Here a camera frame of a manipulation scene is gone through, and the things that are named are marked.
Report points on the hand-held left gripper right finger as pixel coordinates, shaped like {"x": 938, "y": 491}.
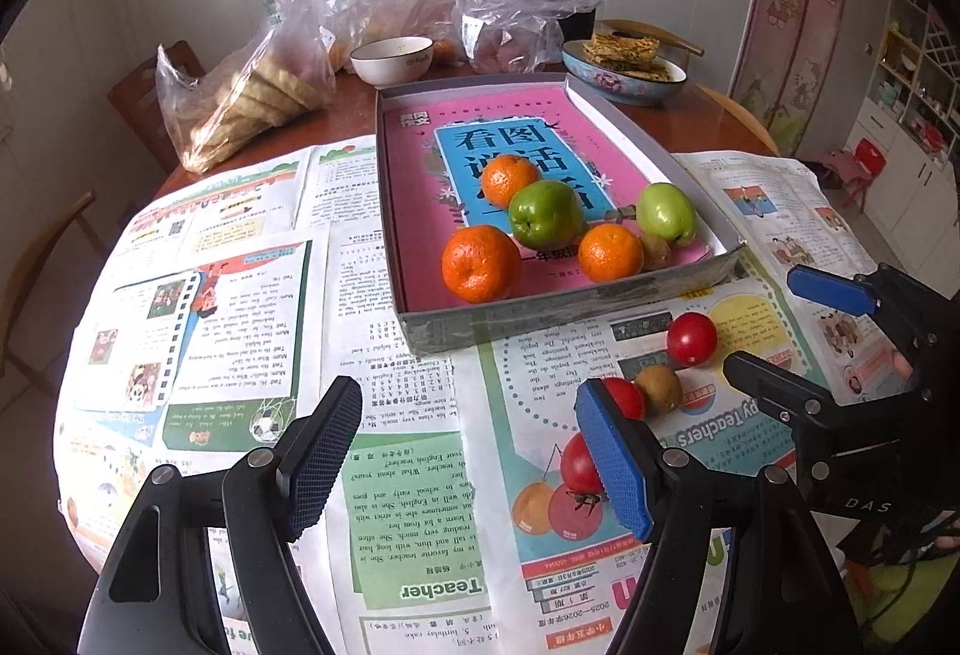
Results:
{"x": 615, "y": 460}

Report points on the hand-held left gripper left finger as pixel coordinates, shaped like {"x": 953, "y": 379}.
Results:
{"x": 322, "y": 460}

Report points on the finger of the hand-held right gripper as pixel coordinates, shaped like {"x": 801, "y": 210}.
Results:
{"x": 829, "y": 290}
{"x": 780, "y": 392}

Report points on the red tomato with stem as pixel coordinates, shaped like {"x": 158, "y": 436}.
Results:
{"x": 577, "y": 464}

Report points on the small red tomato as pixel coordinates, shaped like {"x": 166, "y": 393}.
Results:
{"x": 626, "y": 398}

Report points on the brown longan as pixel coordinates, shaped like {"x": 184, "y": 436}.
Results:
{"x": 658, "y": 251}
{"x": 658, "y": 389}

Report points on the large red tomato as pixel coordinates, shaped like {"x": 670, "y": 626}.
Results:
{"x": 691, "y": 338}

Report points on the shallow grey cardboard box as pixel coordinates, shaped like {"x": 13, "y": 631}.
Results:
{"x": 525, "y": 325}

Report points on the light green guava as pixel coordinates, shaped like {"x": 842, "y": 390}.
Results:
{"x": 666, "y": 214}

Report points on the medium orange tangerine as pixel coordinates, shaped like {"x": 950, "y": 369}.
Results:
{"x": 610, "y": 252}

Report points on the large orange tangerine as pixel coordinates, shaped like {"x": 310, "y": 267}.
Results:
{"x": 480, "y": 263}

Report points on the dark green guava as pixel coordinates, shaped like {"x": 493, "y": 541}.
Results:
{"x": 545, "y": 214}

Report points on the small orange tangerine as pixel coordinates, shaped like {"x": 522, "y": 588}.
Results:
{"x": 510, "y": 175}

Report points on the person's right hand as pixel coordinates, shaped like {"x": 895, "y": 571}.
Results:
{"x": 904, "y": 364}

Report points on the colourful newspaper sheet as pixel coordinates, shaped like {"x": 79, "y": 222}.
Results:
{"x": 525, "y": 400}
{"x": 240, "y": 325}

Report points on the small pink stool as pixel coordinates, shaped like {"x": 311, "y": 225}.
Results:
{"x": 829, "y": 164}

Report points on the person's green clothing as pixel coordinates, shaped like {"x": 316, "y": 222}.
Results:
{"x": 907, "y": 602}

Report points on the small red chair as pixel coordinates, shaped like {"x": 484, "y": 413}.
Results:
{"x": 864, "y": 164}

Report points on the white shelving cabinet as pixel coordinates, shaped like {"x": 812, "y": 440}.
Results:
{"x": 922, "y": 190}

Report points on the blue floral bowl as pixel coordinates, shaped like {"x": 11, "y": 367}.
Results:
{"x": 622, "y": 89}

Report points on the fried pancakes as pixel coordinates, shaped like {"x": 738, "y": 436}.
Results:
{"x": 622, "y": 49}

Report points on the pink workbook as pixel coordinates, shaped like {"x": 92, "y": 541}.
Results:
{"x": 420, "y": 138}

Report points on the stack of round flatbreads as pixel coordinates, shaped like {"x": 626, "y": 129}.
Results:
{"x": 262, "y": 96}

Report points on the white ceramic bowl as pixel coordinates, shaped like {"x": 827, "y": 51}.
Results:
{"x": 390, "y": 66}

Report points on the solid-back wooden chair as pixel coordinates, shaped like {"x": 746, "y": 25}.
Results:
{"x": 150, "y": 93}

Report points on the clear plastic bag of flatbreads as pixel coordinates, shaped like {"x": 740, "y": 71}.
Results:
{"x": 225, "y": 48}

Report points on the crumpled clear plastic bag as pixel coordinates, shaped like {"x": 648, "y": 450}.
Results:
{"x": 510, "y": 10}

